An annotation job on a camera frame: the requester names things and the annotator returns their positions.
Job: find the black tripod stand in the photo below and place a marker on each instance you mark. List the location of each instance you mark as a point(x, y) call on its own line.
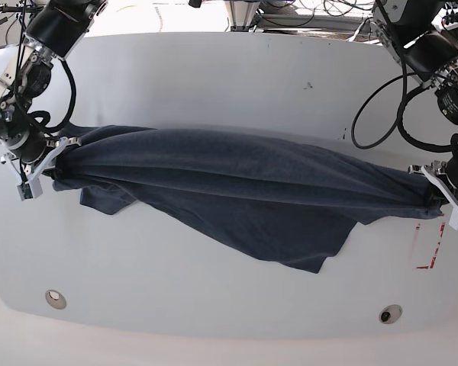
point(10, 25)

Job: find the dark blue T-shirt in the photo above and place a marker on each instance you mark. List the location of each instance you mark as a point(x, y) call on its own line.
point(273, 200)

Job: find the right table grommet hole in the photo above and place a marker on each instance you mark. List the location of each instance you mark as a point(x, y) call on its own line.
point(390, 314)

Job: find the red tape rectangle marking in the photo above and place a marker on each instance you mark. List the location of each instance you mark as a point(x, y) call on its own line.
point(426, 245)

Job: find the left-side robot arm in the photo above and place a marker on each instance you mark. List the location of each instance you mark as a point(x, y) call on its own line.
point(406, 30)

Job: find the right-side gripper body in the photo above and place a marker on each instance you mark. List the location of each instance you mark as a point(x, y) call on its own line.
point(24, 160)

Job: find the right-side wrist camera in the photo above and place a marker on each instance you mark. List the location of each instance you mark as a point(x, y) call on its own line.
point(30, 190)

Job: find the metal frame post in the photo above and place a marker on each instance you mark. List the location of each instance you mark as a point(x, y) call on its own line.
point(240, 14)

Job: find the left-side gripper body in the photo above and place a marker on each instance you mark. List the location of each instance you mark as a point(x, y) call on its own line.
point(436, 174)

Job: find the table grommet hole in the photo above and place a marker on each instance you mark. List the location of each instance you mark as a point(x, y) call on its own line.
point(55, 299)
point(390, 314)

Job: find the left table grommet hole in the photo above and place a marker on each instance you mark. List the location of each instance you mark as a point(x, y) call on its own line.
point(55, 299)

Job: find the right-side robot arm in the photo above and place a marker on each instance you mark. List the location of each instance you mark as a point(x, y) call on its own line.
point(52, 32)

